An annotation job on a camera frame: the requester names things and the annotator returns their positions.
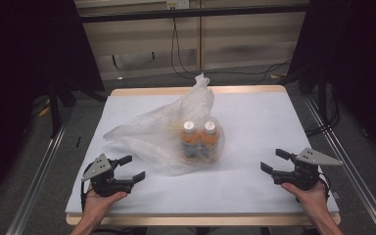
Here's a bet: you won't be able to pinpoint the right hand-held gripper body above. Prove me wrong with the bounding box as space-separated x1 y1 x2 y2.
270 147 344 192

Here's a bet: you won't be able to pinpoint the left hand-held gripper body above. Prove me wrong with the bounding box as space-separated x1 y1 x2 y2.
80 153 135 198

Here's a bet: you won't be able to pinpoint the translucent white plastic bag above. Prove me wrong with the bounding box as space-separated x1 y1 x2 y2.
102 72 226 177

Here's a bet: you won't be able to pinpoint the orange drink bottle white cap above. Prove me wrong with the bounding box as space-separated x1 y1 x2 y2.
201 119 222 164
179 119 201 162

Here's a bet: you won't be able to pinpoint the person's left hand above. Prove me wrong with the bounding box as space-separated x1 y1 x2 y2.
83 187 128 223

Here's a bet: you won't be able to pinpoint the person's right hand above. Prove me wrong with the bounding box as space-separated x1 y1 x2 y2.
280 179 331 221

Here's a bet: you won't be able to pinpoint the white table mat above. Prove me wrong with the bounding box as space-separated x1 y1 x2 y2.
65 92 341 215

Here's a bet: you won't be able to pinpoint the wooden table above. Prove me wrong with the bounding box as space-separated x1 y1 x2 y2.
65 84 343 227

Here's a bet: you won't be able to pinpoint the black metal stand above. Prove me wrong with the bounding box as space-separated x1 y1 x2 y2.
47 76 79 139
298 70 332 126

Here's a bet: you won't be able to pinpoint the black curtain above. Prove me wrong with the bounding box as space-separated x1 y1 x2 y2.
287 0 376 159
0 0 106 210

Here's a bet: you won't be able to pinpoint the black horizontal bar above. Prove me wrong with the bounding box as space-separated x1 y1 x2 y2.
78 3 309 24

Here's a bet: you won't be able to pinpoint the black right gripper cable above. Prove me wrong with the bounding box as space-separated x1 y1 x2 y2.
318 171 333 201

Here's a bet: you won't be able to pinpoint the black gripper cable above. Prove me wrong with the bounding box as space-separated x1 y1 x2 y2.
79 162 96 213
318 171 333 201

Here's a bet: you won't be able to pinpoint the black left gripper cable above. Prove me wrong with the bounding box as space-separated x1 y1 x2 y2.
79 162 96 213

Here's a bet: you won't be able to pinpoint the aluminium floor rail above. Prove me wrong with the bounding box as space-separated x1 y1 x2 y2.
5 117 71 235
302 94 376 235

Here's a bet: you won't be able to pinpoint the black floor cables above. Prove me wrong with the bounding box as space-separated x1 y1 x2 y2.
305 82 342 137

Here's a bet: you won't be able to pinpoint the black hanging wall cable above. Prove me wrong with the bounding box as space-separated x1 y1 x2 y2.
169 17 293 86

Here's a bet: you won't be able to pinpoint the white wall power outlet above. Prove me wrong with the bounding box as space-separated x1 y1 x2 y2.
165 0 190 10

